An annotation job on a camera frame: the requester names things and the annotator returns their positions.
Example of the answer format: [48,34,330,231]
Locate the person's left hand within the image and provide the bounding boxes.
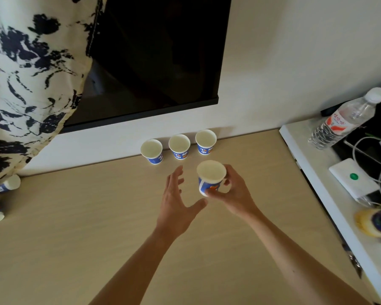
[155,165,209,240]

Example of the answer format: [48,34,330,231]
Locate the person's right hand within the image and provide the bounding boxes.
[204,164,261,219]

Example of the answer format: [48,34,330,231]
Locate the person's left forearm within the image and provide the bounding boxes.
[88,226,179,305]

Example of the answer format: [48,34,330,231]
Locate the person's right forearm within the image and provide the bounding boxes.
[241,208,374,305]

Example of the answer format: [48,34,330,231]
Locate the white cabinet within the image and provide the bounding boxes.
[279,117,381,305]

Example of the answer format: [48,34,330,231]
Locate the white device with green dot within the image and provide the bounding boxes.
[329,158,381,202]

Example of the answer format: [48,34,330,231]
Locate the clear water bottle red label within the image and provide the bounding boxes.
[308,87,381,151]

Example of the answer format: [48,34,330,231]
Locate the yellow juice bottle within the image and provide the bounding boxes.
[354,208,381,239]

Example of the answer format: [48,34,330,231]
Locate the black television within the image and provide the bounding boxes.
[60,0,233,134]

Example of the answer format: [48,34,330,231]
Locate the cream floral cloth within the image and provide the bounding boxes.
[0,0,108,188]

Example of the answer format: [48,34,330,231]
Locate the white charging cables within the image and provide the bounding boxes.
[344,136,381,208]

